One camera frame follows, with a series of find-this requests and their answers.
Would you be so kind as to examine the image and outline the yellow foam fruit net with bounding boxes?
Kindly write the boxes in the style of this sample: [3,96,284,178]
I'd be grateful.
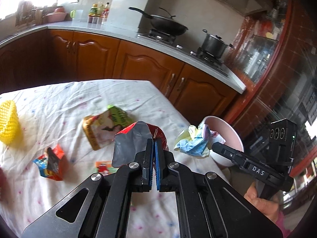
[0,101,19,145]

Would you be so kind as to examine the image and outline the green gold drink pouch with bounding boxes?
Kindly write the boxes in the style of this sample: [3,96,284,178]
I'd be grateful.
[82,105,133,151]

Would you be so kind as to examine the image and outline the red silver snack wrapper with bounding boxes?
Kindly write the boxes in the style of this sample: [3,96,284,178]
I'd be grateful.
[112,121,169,168]

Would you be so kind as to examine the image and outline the condiment bottles group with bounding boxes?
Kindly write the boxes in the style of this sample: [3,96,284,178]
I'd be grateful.
[88,2,110,25]

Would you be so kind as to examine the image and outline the steel stock pot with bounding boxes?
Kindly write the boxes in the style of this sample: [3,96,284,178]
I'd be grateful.
[201,29,234,59]

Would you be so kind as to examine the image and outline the black gas stove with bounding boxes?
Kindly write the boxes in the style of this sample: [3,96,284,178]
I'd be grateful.
[137,29,228,77]

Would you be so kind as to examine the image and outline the white floral tablecloth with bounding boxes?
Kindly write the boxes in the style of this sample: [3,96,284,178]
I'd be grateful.
[0,79,230,238]

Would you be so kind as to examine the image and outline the small red blue wrapper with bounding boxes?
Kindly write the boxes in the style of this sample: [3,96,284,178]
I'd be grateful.
[33,144,64,181]

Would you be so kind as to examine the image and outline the colourful paper wrapper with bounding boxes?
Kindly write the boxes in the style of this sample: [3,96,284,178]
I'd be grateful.
[174,124,226,157]

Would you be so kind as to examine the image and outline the grey kitchen countertop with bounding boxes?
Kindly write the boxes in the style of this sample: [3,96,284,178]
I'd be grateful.
[1,21,246,94]

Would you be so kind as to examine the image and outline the pink white trash bucket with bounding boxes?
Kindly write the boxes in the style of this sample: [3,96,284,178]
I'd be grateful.
[201,116,244,170]

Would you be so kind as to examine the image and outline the glass display cabinet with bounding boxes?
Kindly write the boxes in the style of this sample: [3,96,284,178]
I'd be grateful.
[225,0,292,139]

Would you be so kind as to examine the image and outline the black wok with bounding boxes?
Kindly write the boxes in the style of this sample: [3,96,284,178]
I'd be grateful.
[128,7,188,36]

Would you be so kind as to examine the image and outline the person right hand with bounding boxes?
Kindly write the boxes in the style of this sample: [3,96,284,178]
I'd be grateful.
[244,182,279,223]

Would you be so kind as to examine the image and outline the green orange juice carton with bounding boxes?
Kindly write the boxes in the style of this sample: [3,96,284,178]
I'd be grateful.
[95,161,118,176]

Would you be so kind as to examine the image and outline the pink basin on counter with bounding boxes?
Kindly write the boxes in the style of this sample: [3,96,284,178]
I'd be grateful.
[45,7,67,23]

